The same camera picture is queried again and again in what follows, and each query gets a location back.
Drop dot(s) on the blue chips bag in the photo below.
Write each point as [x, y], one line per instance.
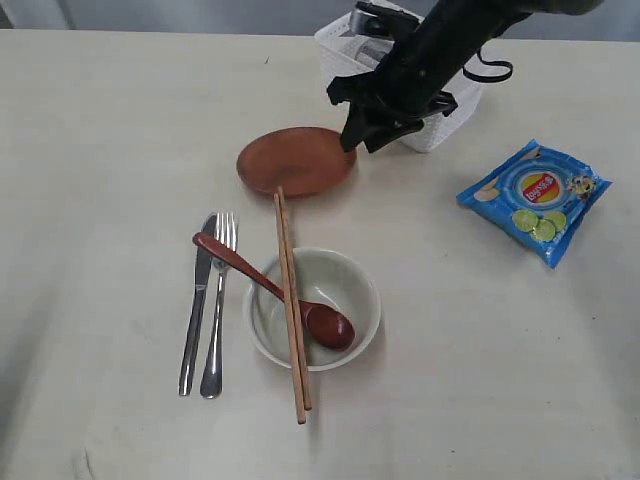
[539, 196]

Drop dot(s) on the white perforated plastic basket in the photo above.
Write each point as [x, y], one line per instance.
[338, 46]

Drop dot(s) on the silver metal fork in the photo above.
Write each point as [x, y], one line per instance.
[226, 232]

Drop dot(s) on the brown wooden spoon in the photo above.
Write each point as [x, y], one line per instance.
[327, 326]

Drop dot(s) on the white ceramic bowl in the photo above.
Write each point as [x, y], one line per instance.
[323, 276]

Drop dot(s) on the brown round plate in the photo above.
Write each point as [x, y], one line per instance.
[301, 161]

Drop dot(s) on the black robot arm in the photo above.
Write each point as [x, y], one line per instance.
[511, 12]

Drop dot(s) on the shiny metal cup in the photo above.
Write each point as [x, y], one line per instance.
[372, 52]

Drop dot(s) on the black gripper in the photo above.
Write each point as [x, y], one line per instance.
[389, 102]

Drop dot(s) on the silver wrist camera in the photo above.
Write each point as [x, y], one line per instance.
[380, 22]

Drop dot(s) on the brown wooden chopstick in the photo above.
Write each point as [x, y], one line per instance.
[296, 307]
[289, 315]

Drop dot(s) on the silver metal knife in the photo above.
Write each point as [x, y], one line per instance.
[201, 279]

